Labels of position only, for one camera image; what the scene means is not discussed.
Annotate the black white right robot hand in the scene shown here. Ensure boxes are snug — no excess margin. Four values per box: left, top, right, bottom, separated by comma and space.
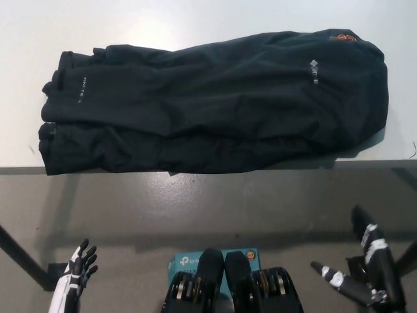
311, 204, 407, 313

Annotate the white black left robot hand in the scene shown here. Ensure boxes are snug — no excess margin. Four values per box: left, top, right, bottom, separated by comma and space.
48, 238, 98, 313

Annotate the black jacket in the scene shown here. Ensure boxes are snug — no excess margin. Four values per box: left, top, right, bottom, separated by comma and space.
38, 29, 390, 176

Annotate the teal tp-link box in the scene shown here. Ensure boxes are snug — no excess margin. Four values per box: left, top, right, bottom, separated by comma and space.
167, 246, 261, 303

